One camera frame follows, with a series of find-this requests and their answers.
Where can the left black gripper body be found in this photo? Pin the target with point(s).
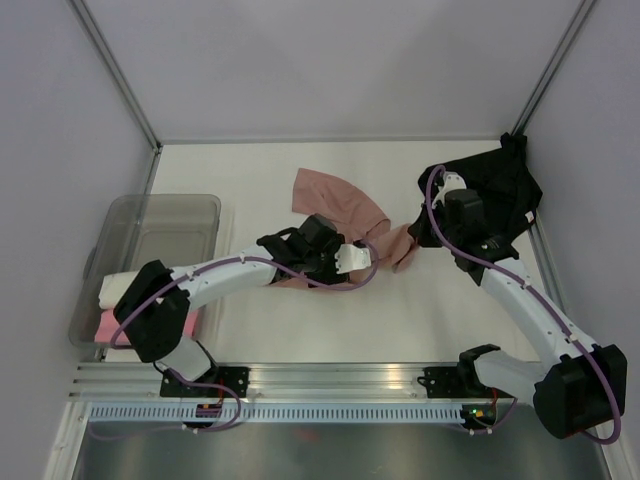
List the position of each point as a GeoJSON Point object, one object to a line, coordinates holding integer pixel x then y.
{"type": "Point", "coordinates": [321, 265]}

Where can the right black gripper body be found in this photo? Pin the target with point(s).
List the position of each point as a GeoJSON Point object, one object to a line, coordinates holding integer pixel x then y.
{"type": "Point", "coordinates": [424, 234]}

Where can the dusty pink t-shirt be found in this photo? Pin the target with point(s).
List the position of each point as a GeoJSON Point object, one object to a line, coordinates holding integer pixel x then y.
{"type": "Point", "coordinates": [355, 215]}

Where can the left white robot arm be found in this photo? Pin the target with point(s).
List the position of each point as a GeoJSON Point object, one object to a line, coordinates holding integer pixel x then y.
{"type": "Point", "coordinates": [152, 312]}

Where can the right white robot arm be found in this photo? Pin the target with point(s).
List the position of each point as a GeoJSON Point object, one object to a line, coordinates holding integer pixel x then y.
{"type": "Point", "coordinates": [576, 386]}

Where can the black t-shirt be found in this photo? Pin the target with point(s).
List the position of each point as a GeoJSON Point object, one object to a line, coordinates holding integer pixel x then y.
{"type": "Point", "coordinates": [509, 193]}

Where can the clear plastic bin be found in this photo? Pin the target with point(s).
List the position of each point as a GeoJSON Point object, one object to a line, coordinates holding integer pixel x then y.
{"type": "Point", "coordinates": [177, 229]}

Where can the rolled white t-shirt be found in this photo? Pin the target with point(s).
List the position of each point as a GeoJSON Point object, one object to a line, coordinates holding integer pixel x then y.
{"type": "Point", "coordinates": [113, 287]}

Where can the rolled bright pink t-shirt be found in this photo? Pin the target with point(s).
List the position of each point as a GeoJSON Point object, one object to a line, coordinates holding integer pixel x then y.
{"type": "Point", "coordinates": [108, 326]}

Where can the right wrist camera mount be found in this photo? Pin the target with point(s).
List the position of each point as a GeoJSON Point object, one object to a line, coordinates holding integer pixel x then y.
{"type": "Point", "coordinates": [452, 181]}

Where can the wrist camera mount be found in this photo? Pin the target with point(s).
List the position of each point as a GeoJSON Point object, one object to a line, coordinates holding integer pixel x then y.
{"type": "Point", "coordinates": [452, 181]}
{"type": "Point", "coordinates": [350, 258]}

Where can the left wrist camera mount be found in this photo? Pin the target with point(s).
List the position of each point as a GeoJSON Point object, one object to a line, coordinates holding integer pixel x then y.
{"type": "Point", "coordinates": [350, 258]}

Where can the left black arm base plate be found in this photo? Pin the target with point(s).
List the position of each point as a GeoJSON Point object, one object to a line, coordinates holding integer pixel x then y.
{"type": "Point", "coordinates": [235, 378]}

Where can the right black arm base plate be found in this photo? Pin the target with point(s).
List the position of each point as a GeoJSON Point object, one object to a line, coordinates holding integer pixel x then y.
{"type": "Point", "coordinates": [445, 382]}

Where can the aluminium frame rail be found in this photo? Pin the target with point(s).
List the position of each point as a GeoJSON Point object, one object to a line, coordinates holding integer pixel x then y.
{"type": "Point", "coordinates": [270, 382]}

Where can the white slotted cable duct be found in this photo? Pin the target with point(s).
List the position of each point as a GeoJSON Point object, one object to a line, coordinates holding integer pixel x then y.
{"type": "Point", "coordinates": [349, 413]}

